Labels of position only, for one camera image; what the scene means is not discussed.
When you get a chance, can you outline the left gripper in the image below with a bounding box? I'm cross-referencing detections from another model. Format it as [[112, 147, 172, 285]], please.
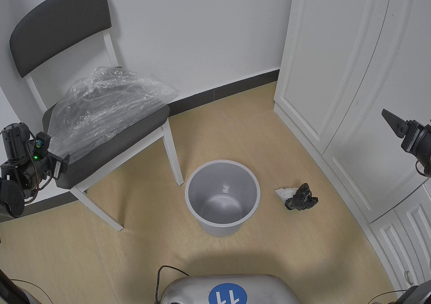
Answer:
[[32, 150, 70, 182]]

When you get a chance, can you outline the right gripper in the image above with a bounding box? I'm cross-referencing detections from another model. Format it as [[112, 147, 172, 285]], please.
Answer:
[[381, 109, 431, 164]]

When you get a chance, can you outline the clear plastic bag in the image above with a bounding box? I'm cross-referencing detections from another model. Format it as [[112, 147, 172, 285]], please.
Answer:
[[47, 66, 180, 163]]

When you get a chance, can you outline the black plastic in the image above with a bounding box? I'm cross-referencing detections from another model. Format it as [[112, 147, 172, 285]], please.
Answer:
[[284, 182, 319, 211]]

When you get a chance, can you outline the white paper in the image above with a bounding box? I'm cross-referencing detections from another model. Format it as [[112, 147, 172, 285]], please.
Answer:
[[274, 187, 299, 201]]

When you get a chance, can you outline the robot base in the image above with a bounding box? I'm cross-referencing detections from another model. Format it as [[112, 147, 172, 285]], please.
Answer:
[[164, 274, 302, 304]]

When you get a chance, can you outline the white trash bin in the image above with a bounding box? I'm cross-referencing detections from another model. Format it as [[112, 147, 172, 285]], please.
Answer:
[[185, 159, 261, 237]]

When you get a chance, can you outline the white wardrobe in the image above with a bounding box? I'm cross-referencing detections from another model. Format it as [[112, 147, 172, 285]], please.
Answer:
[[273, 0, 431, 296]]

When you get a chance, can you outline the grey and white chair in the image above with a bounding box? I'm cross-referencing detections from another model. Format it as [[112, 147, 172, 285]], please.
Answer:
[[9, 0, 184, 232]]

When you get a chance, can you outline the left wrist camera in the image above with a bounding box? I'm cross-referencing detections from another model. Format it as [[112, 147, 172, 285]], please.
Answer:
[[35, 131, 51, 163]]

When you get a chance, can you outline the black cable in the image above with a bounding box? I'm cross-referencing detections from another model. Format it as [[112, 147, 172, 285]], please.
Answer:
[[155, 265, 191, 304]]

